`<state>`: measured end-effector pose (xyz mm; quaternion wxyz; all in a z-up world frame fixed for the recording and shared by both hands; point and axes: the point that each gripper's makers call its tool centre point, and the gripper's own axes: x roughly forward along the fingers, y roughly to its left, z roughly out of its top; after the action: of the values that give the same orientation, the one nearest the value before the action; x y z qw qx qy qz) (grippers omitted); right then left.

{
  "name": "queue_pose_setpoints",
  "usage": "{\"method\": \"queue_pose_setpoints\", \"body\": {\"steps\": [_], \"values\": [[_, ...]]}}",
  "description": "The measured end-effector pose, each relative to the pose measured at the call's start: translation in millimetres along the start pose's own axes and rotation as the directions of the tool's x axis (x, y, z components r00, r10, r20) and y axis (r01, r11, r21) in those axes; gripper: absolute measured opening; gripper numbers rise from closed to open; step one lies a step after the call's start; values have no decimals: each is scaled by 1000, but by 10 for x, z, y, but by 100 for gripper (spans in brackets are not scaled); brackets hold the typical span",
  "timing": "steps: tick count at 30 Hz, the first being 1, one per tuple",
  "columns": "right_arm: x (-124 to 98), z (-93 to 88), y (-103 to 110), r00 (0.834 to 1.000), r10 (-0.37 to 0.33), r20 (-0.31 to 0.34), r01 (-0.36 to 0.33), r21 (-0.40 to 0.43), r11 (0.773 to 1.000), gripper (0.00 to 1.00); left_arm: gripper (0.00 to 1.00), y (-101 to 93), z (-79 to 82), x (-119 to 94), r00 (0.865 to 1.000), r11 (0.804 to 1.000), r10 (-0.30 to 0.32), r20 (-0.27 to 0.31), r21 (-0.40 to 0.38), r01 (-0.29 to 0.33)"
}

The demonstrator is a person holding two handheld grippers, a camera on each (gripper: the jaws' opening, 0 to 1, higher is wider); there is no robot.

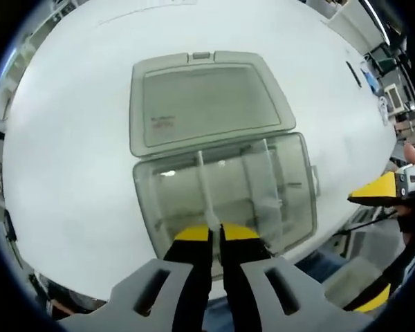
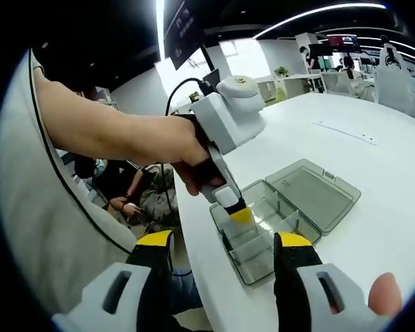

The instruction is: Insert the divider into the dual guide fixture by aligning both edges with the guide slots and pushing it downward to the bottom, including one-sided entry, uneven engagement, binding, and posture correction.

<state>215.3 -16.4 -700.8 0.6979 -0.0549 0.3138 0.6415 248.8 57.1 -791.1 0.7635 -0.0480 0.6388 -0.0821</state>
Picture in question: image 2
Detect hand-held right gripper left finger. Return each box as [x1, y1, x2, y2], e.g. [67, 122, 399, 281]
[50, 230, 181, 332]

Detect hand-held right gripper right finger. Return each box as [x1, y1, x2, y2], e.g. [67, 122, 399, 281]
[273, 231, 390, 332]

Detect clear plastic divider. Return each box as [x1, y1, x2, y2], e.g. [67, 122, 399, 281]
[228, 237, 275, 267]
[223, 203, 262, 243]
[278, 210, 319, 239]

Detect clear plastic compartment box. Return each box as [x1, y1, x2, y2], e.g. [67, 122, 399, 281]
[209, 158, 362, 286]

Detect person's left hand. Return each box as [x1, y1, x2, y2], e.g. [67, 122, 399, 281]
[174, 119, 226, 197]

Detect person's blue jeans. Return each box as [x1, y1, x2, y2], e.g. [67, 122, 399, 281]
[169, 266, 205, 316]

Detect dark hanging screen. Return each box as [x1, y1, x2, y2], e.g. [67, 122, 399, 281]
[163, 0, 208, 71]

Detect black desktop monitor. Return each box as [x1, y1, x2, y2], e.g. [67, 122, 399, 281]
[309, 43, 334, 58]

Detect white gaming chair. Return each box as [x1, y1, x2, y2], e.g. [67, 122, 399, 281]
[378, 44, 407, 72]

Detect white desk partition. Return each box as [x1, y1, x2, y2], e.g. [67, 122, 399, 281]
[372, 67, 415, 118]

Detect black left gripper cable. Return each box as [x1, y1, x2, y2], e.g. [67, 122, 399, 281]
[160, 77, 208, 231]

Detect black chest cable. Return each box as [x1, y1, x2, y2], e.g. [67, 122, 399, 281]
[27, 48, 134, 254]

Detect red wall screen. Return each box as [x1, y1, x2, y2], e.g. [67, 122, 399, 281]
[326, 33, 360, 48]

